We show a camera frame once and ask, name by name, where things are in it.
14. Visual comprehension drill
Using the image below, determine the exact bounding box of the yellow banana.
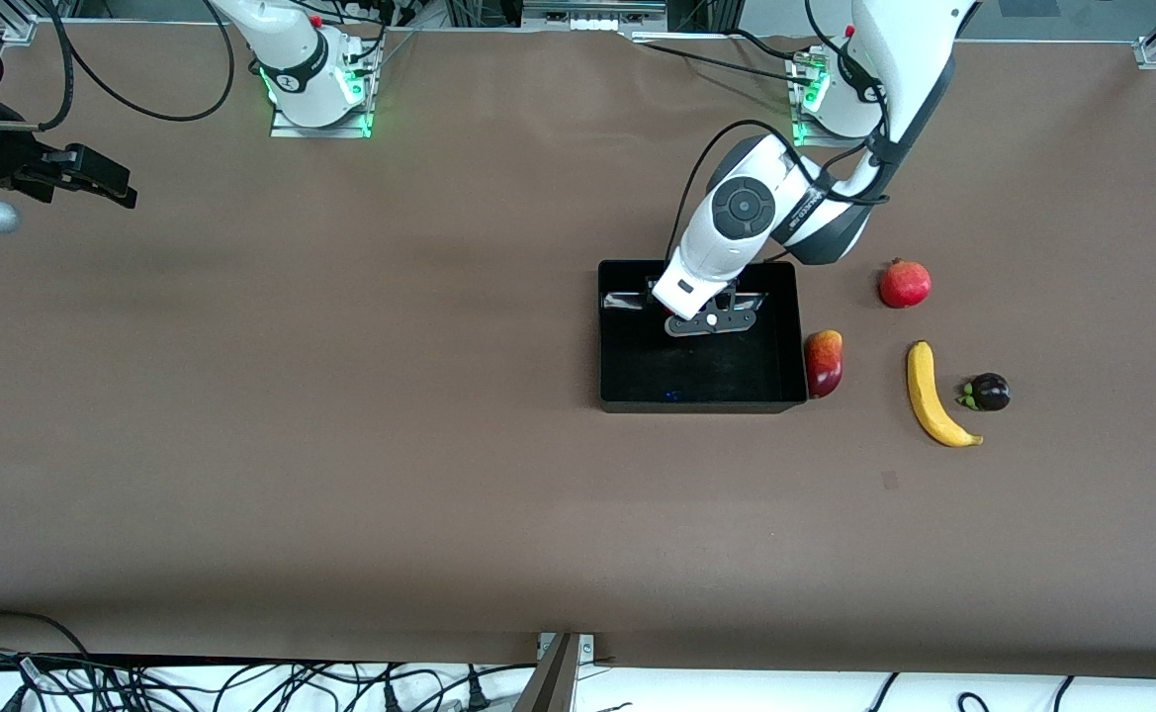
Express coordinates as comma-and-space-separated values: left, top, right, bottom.
907, 341, 985, 448

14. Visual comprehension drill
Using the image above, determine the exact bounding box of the black plastic box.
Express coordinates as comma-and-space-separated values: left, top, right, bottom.
597, 260, 810, 414

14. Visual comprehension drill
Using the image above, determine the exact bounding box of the brown table cover mat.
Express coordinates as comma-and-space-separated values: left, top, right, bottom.
0, 22, 1156, 681

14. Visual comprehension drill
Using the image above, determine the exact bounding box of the grey power strip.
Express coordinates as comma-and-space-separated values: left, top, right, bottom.
521, 0, 669, 33

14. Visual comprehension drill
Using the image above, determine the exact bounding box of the red yellow mango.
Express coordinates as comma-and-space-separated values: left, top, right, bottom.
803, 329, 845, 400

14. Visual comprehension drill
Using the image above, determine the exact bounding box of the red pomegranate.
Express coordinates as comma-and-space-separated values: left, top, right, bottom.
879, 258, 933, 309

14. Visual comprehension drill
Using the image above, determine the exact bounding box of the dark purple mangosteen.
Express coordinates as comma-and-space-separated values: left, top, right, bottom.
958, 373, 1012, 412

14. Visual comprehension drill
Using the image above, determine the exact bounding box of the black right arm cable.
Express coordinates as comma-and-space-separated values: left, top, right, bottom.
0, 0, 235, 133

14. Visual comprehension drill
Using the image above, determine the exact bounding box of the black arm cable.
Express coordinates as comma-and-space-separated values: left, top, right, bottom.
0, 0, 235, 133
665, 0, 895, 263

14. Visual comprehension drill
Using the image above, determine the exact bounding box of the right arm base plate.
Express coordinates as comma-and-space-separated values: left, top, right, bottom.
269, 59, 376, 139

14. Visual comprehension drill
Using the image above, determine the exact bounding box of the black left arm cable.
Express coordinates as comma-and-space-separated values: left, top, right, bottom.
665, 0, 895, 263

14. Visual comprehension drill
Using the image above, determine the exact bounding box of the grey metal camera pole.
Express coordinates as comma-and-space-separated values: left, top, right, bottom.
513, 633, 580, 712

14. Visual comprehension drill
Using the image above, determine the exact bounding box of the metal clamp bracket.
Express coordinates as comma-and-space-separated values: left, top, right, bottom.
536, 633, 596, 662

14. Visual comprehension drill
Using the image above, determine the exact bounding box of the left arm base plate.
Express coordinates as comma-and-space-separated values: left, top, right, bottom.
791, 54, 900, 149

